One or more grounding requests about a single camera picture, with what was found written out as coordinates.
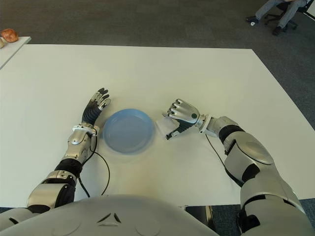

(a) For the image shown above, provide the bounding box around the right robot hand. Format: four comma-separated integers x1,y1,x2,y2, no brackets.
161,98,201,141

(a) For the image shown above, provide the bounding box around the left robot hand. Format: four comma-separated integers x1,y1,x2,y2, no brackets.
81,87,112,126

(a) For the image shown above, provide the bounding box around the white charger plug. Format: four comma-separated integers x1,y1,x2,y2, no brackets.
156,117,179,136

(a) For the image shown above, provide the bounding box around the blue round plate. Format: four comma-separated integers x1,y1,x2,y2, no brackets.
102,108,157,155

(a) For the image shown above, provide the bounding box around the white side table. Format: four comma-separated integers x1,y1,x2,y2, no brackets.
0,36,32,70

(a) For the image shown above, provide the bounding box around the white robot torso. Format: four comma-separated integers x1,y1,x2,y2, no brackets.
0,193,220,236

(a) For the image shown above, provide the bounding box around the reddish brown round fruit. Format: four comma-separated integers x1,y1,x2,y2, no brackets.
0,28,19,43

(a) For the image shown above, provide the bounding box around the black office chair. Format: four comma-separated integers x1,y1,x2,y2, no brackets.
264,0,310,28

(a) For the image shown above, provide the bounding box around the seated person in jeans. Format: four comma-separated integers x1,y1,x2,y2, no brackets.
246,0,309,36

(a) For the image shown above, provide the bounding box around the thin black cable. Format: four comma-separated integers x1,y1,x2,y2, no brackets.
93,151,110,197
205,135,245,187

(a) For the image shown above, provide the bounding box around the thick dark cable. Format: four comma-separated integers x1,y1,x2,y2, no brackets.
78,171,92,198

